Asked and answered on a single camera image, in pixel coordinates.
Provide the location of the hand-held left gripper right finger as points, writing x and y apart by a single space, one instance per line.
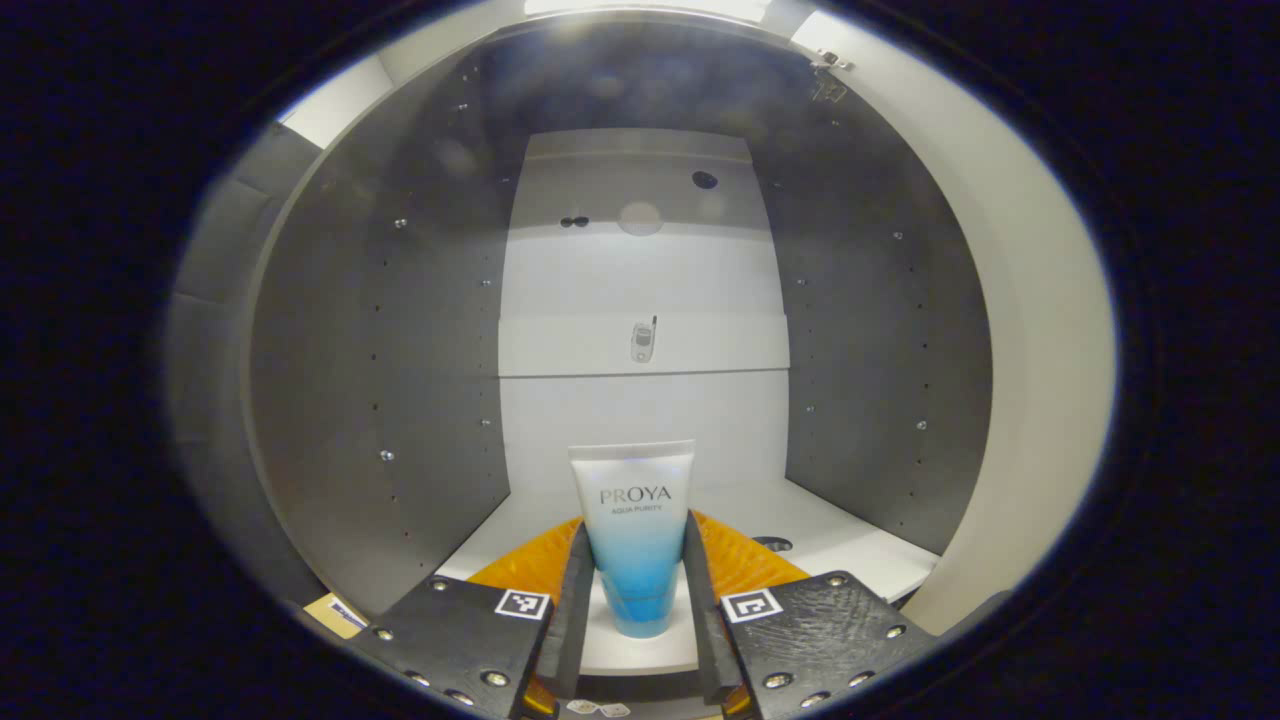
705 630

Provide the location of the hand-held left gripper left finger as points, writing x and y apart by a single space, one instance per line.
572 620

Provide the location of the white blue bottle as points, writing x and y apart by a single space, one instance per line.
632 500

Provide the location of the dark grey cabinet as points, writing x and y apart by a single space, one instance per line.
400 350

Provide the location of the metal cabinet hinge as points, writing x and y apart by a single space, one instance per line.
830 68

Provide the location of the long ceiling light panel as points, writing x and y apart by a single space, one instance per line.
650 6

